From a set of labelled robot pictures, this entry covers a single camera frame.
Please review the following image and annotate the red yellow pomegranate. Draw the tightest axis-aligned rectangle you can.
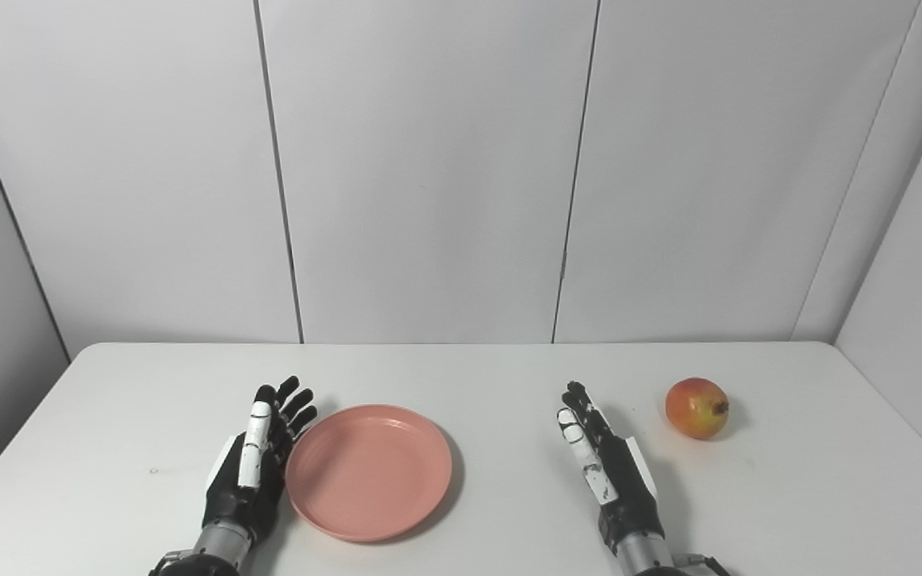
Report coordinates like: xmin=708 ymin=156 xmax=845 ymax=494
xmin=665 ymin=377 xmax=730 ymax=440

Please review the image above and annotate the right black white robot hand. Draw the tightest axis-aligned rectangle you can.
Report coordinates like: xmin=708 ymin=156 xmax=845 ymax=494
xmin=556 ymin=380 xmax=666 ymax=556

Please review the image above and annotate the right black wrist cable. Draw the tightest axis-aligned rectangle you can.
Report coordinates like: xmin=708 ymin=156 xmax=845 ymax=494
xmin=673 ymin=552 xmax=732 ymax=576

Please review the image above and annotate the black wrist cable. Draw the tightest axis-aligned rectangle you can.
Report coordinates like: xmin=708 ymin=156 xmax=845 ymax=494
xmin=673 ymin=552 xmax=732 ymax=576
xmin=146 ymin=549 xmax=194 ymax=576

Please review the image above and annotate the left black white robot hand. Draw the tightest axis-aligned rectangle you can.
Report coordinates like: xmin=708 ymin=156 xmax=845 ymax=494
xmin=202 ymin=375 xmax=319 ymax=546

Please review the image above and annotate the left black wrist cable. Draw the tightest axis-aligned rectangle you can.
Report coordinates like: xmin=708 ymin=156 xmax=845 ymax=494
xmin=146 ymin=549 xmax=194 ymax=576

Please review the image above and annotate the pink round plate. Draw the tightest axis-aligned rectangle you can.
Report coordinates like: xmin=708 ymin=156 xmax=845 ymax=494
xmin=285 ymin=404 xmax=454 ymax=543

